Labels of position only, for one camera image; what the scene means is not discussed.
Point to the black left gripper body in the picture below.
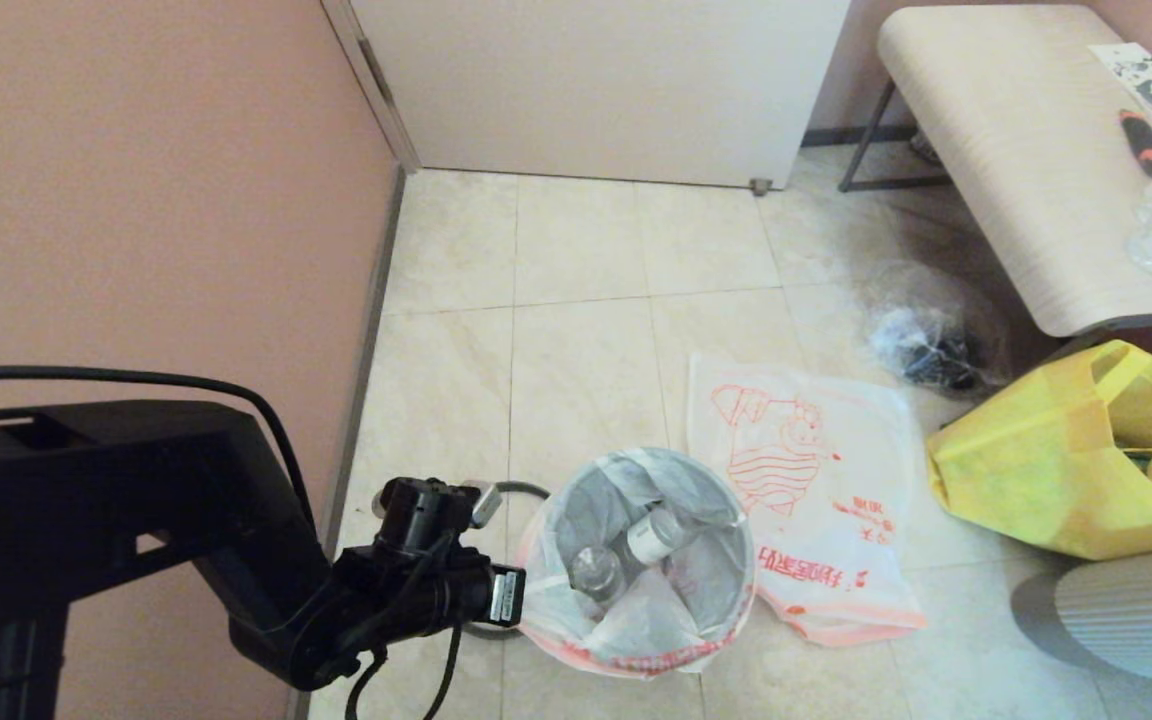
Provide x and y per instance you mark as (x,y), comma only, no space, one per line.
(456,595)

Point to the black round trash bin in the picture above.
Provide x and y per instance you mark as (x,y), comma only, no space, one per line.
(586,497)

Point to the clear plastic bag dark contents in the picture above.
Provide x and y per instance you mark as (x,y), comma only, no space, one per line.
(921,345)

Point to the yellow tote bag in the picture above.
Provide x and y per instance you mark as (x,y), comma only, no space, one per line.
(1026,470)

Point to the clear bottle with white label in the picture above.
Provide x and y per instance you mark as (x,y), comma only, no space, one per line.
(651,535)

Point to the small metal door stop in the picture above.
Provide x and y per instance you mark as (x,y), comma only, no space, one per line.
(761,187)

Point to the white door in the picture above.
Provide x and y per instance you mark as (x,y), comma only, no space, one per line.
(616,90)

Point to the grey ribbed round object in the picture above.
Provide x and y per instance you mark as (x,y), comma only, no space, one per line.
(1136,610)

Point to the beige bench with black legs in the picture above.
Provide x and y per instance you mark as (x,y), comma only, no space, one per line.
(1016,170)

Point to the dark green packet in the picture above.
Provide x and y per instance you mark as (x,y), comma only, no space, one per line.
(1151,470)

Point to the black and orange tool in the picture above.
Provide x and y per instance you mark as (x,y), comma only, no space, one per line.
(1141,145)

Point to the black and white printed leaflet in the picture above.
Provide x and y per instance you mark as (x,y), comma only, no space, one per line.
(1141,73)

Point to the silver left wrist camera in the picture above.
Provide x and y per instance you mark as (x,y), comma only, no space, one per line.
(486,505)

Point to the white door frame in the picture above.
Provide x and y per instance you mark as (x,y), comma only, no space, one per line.
(376,85)

